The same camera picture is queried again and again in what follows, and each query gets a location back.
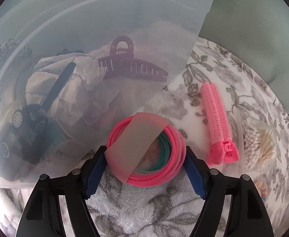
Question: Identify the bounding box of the black toy car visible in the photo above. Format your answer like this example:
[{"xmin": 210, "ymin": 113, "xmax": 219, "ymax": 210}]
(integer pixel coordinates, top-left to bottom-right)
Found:
[{"xmin": 0, "ymin": 104, "xmax": 49, "ymax": 165}]

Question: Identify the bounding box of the pink hair tie bundle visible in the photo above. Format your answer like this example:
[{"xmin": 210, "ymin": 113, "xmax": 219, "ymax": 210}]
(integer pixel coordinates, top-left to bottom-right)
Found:
[{"xmin": 105, "ymin": 112, "xmax": 187, "ymax": 187}]

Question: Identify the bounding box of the light blue paper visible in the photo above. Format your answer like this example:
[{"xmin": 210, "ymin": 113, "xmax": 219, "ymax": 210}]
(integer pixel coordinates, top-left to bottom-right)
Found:
[{"xmin": 25, "ymin": 53, "xmax": 119, "ymax": 134}]

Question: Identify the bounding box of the black white leopard scrunchie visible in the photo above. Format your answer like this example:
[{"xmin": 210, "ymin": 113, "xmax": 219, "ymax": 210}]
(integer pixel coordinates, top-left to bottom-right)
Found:
[{"xmin": 0, "ymin": 38, "xmax": 32, "ymax": 103}]

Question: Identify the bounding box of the dark red hair claw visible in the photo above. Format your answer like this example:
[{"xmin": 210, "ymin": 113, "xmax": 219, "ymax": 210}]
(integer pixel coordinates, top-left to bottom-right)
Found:
[{"xmin": 98, "ymin": 35, "xmax": 169, "ymax": 82}]

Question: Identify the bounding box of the white blue medicine box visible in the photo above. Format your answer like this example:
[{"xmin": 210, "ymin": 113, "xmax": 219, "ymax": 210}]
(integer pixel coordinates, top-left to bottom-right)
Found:
[{"xmin": 51, "ymin": 128, "xmax": 93, "ymax": 163}]

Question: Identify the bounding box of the floral fleece blanket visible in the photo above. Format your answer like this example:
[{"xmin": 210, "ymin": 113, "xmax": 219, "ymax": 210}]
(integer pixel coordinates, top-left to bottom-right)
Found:
[{"xmin": 0, "ymin": 36, "xmax": 289, "ymax": 237}]

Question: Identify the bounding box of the pink hair roller clip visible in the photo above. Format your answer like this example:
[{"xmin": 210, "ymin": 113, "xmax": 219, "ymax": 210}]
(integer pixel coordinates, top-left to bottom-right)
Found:
[{"xmin": 201, "ymin": 82, "xmax": 239, "ymax": 166}]

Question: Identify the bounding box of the bag of cotton swabs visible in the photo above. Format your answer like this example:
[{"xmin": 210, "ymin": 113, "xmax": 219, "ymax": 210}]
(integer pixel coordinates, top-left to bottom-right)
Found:
[{"xmin": 241, "ymin": 114, "xmax": 277, "ymax": 174}]

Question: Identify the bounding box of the clear plastic storage bin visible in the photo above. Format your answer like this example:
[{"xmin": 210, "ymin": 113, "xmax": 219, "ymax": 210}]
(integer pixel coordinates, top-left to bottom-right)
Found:
[{"xmin": 0, "ymin": 0, "xmax": 214, "ymax": 188}]

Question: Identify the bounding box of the mint green curtain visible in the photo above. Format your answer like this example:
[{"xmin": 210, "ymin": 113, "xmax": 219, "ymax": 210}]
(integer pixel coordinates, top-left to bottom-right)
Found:
[{"xmin": 200, "ymin": 0, "xmax": 289, "ymax": 113}]

